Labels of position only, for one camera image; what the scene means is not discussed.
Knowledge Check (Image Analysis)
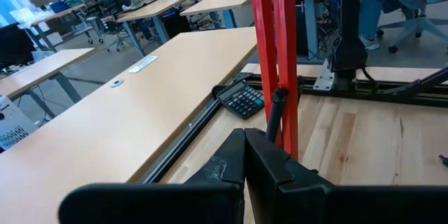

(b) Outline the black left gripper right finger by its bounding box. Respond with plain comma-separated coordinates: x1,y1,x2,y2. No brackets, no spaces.
244,127,448,224

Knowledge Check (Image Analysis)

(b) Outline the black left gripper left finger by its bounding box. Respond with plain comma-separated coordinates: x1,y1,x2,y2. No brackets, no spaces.
57,127,246,224

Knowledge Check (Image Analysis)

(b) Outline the red desk lamp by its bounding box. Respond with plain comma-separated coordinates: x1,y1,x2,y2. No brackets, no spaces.
247,0,300,161

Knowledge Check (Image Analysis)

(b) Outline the keyboard on far table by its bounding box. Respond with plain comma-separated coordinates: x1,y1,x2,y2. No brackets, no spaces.
211,79,266,120

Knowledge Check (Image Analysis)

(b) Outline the white desk outlet plate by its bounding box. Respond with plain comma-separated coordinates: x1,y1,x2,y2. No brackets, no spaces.
127,55,160,75

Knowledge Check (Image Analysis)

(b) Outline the white box device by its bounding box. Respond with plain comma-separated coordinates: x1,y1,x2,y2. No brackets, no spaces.
0,94,39,152

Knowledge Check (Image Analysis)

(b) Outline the person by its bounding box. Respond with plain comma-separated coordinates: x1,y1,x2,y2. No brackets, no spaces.
357,0,416,52

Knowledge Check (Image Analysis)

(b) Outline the black monitor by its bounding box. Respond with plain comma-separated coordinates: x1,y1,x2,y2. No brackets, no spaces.
0,22,36,70

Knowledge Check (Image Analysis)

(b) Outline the silver arm base bracket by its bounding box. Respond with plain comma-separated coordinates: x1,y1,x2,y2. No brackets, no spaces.
312,58,336,92

